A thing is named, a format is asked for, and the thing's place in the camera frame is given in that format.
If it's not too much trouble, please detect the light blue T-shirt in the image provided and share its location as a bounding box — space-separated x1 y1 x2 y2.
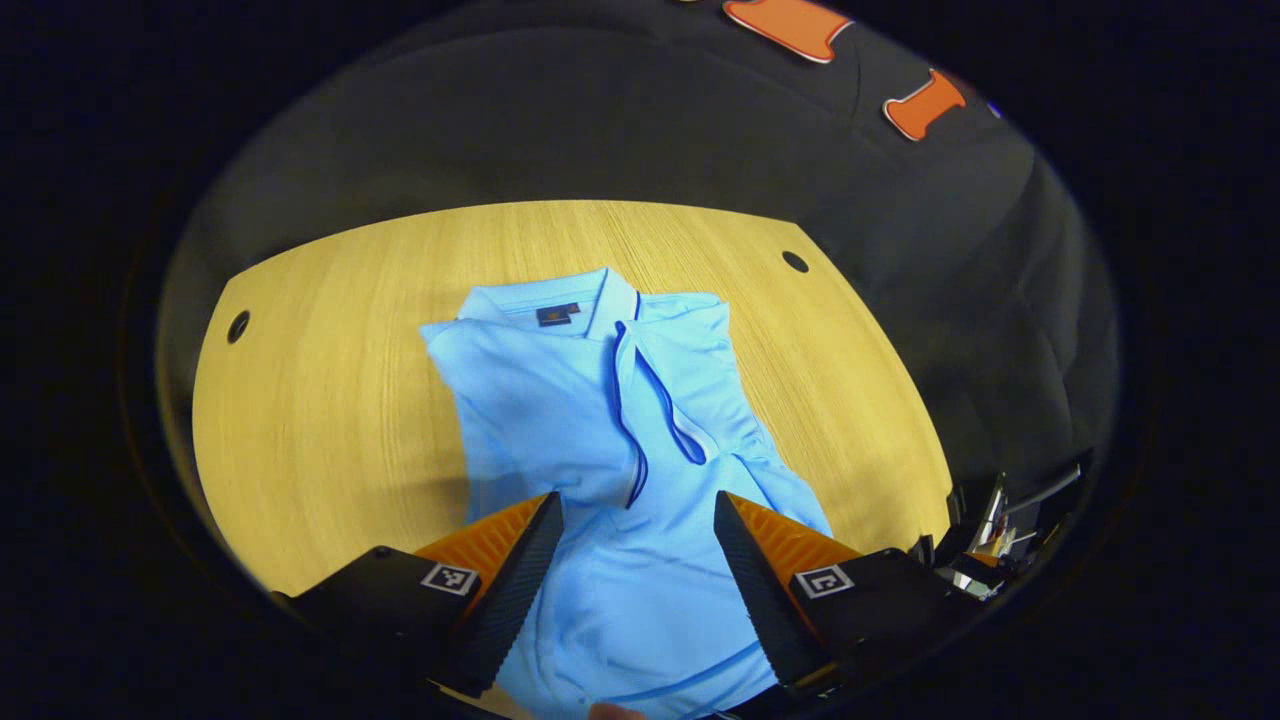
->
420 266 837 720

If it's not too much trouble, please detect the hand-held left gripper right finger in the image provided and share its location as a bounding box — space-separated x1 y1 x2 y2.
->
712 489 963 693

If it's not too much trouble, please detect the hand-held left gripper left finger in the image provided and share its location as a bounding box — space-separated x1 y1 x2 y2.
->
270 491 565 700

